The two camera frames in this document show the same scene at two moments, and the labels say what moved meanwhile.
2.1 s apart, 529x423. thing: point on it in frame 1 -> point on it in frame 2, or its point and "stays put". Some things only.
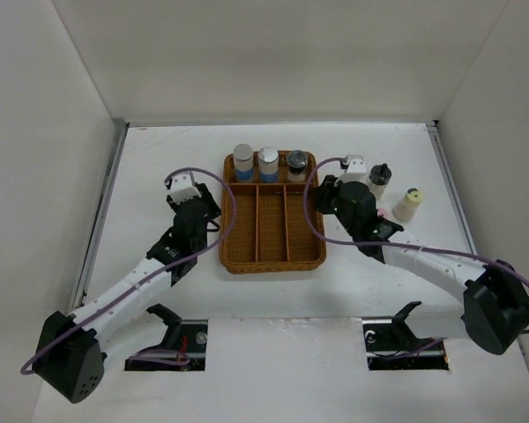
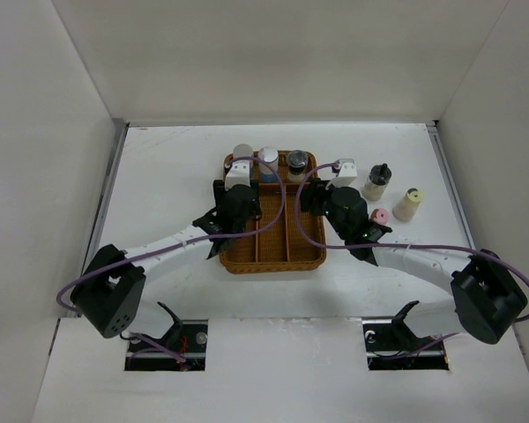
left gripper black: [213, 211] -> [220, 190]
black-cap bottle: [379, 176] stays put
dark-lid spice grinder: [297, 162] stays put
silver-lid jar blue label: [268, 159] stays put
